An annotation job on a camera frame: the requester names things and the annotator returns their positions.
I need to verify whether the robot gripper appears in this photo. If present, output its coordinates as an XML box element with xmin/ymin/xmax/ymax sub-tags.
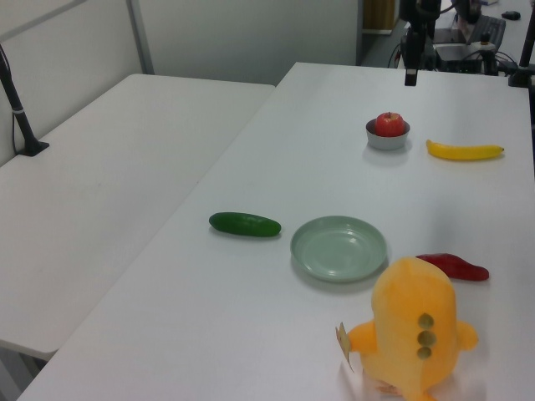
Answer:
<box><xmin>399</xmin><ymin>0</ymin><xmax>442</xmax><ymax>88</ymax></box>

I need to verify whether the yellow toy banana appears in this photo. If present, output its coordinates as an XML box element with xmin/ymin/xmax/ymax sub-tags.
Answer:
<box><xmin>425</xmin><ymin>139</ymin><xmax>505</xmax><ymax>161</ymax></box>

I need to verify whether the pale green plastic plate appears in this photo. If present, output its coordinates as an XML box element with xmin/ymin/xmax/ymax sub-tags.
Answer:
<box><xmin>290</xmin><ymin>215</ymin><xmax>388</xmax><ymax>284</ymax></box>

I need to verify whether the grey electronics box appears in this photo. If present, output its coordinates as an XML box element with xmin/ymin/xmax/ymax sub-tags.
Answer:
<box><xmin>432</xmin><ymin>41</ymin><xmax>502</xmax><ymax>75</ymax></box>

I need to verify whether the wooden board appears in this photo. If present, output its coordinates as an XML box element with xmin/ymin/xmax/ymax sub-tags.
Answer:
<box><xmin>362</xmin><ymin>0</ymin><xmax>396</xmax><ymax>34</ymax></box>

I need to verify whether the red toy apple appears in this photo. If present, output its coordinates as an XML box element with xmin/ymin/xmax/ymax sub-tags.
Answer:
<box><xmin>374</xmin><ymin>111</ymin><xmax>405</xmax><ymax>138</ymax></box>

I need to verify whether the black keyboard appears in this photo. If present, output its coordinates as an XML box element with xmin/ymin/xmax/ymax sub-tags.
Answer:
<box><xmin>467</xmin><ymin>15</ymin><xmax>507</xmax><ymax>45</ymax></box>

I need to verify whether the small grey bowl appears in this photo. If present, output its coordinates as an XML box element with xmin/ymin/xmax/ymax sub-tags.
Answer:
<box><xmin>365</xmin><ymin>118</ymin><xmax>411</xmax><ymax>151</ymax></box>

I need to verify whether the black clamp stand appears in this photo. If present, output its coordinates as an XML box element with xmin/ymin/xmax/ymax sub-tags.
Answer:
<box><xmin>507</xmin><ymin>24</ymin><xmax>535</xmax><ymax>88</ymax></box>

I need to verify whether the red toy chili pepper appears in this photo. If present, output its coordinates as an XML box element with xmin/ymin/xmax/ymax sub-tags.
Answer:
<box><xmin>415</xmin><ymin>252</ymin><xmax>490</xmax><ymax>282</ymax></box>

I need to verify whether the green toy cucumber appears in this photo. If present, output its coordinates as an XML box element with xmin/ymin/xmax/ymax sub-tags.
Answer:
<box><xmin>208</xmin><ymin>211</ymin><xmax>283</xmax><ymax>239</ymax></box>

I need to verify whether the orange plush toy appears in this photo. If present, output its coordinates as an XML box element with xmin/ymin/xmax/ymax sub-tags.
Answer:
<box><xmin>347</xmin><ymin>256</ymin><xmax>479</xmax><ymax>401</ymax></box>

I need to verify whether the paper tag on plush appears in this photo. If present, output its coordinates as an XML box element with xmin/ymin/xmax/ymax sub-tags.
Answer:
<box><xmin>334</xmin><ymin>321</ymin><xmax>355</xmax><ymax>373</ymax></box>

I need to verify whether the white side table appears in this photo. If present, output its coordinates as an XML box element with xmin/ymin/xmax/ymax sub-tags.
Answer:
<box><xmin>0</xmin><ymin>74</ymin><xmax>276</xmax><ymax>361</ymax></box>

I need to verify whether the grey partition frame post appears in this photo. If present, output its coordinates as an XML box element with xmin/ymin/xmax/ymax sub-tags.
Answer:
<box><xmin>127</xmin><ymin>0</ymin><xmax>155</xmax><ymax>75</ymax></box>

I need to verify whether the black camera pole with base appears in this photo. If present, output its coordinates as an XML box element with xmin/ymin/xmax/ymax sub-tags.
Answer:
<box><xmin>0</xmin><ymin>43</ymin><xmax>50</xmax><ymax>157</ymax></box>

